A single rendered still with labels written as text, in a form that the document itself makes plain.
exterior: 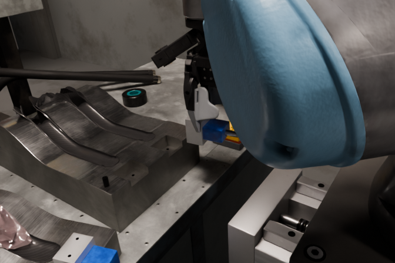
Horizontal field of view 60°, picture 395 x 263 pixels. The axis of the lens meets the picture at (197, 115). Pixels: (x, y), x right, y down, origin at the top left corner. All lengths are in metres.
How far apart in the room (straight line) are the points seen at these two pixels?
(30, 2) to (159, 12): 2.08
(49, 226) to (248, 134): 0.51
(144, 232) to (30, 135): 0.33
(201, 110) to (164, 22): 2.80
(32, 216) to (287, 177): 0.43
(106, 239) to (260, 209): 0.28
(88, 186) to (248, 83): 0.53
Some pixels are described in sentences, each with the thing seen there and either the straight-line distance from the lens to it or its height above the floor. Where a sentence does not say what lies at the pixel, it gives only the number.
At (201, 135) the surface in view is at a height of 0.93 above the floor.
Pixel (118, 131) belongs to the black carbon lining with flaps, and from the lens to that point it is 0.82.
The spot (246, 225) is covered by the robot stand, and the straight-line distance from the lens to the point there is 0.38.
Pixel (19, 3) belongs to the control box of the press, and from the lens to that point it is 1.45.
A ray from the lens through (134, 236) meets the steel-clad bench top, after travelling 0.66.
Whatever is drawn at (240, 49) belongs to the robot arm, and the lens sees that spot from 0.16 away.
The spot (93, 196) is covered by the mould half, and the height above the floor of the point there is 0.86.
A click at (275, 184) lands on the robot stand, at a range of 0.44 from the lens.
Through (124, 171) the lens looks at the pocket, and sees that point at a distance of 0.69.
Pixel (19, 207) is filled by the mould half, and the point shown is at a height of 0.88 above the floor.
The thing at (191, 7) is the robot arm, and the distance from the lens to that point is 0.57.
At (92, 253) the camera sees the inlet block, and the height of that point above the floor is 0.87.
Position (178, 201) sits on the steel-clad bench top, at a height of 0.80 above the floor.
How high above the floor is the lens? 1.26
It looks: 27 degrees down
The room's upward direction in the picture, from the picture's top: 4 degrees counter-clockwise
